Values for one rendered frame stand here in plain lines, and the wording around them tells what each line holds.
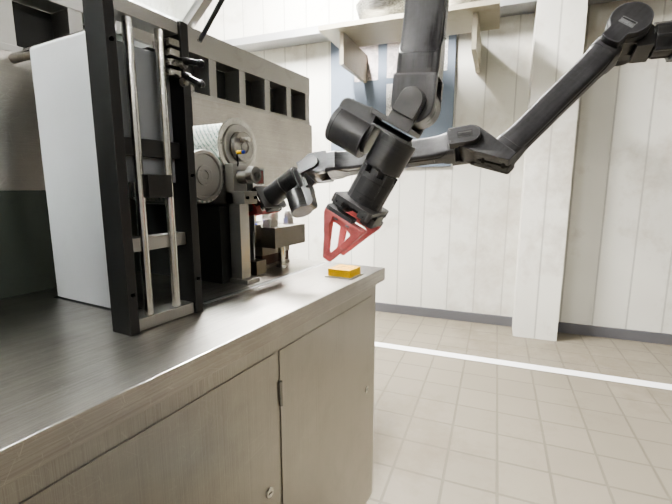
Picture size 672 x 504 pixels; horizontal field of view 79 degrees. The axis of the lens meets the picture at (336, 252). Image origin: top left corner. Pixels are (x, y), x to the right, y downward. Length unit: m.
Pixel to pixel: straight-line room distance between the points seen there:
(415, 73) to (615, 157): 3.10
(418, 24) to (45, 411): 0.65
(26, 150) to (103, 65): 0.47
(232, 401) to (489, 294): 3.05
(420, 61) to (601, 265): 3.18
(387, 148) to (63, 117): 0.68
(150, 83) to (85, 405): 0.54
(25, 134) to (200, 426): 0.78
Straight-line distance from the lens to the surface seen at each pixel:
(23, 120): 1.19
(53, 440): 0.56
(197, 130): 1.16
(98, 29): 0.78
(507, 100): 3.58
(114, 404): 0.59
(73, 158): 0.99
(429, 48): 0.59
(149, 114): 0.82
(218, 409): 0.77
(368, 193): 0.59
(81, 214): 0.98
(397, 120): 0.57
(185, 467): 0.76
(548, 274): 3.37
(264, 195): 1.11
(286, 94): 1.92
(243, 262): 1.07
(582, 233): 3.60
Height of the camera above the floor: 1.15
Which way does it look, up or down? 9 degrees down
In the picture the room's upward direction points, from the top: straight up
